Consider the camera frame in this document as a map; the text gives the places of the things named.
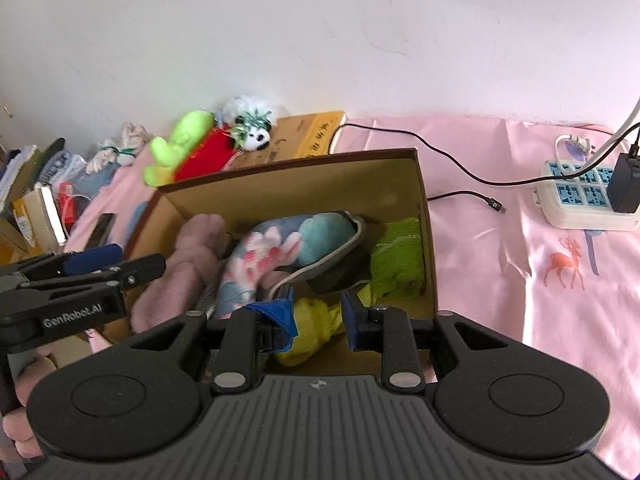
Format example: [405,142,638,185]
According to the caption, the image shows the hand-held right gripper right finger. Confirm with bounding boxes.
[340,290,526,391]

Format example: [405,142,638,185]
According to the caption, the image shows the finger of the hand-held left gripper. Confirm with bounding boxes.
[20,244,126,281]
[17,253,167,295]

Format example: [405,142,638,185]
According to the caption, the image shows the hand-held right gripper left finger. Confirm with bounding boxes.
[120,297,299,395]

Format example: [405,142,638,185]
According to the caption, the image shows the small lime green plush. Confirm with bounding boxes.
[272,297,346,367]

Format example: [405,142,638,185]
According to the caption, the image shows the pink teddy bear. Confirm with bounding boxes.
[131,212,236,336]

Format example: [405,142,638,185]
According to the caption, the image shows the floral slipper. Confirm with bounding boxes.
[215,210,373,318]

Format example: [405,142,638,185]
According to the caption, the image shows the green towel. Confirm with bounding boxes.
[357,217,426,306]

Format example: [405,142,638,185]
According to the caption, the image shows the brown cardboard box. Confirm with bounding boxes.
[102,147,440,378]

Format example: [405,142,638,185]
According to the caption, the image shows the person's left hand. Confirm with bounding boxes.
[2,355,58,461]

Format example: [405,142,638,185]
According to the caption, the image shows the black smartphone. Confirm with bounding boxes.
[82,212,117,253]

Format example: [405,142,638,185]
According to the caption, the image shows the blue glasses case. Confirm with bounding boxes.
[124,201,151,243]

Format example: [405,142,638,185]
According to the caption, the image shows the red packet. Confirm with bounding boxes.
[57,182,83,226]

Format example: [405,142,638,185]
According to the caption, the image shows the clear plastic bag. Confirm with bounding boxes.
[40,152,91,191]

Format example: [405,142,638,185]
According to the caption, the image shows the knotted white gloves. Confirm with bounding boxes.
[85,142,136,175]

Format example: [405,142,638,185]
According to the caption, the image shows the dark green object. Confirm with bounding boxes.
[30,137,66,171]

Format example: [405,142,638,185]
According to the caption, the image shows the red plush toy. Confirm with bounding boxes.
[172,127,246,183]

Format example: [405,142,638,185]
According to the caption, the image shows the white striped plush toy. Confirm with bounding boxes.
[120,121,153,148]

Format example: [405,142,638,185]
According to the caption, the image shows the lime green plush toy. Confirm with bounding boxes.
[144,109,216,186]

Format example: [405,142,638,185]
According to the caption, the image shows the pink printed bedsheet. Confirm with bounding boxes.
[50,115,640,476]

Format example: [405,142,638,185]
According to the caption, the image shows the white panda plush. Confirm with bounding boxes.
[215,94,281,152]

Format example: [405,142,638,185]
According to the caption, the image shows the yellow book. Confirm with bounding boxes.
[230,111,347,171]

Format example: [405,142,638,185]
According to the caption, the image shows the white power strip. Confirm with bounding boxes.
[531,134,640,232]

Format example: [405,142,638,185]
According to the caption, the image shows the black charger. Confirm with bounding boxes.
[607,152,640,214]

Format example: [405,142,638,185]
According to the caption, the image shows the black charging cable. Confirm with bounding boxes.
[327,122,640,215]

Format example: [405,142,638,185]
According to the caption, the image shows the white wall cable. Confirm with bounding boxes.
[560,95,640,183]

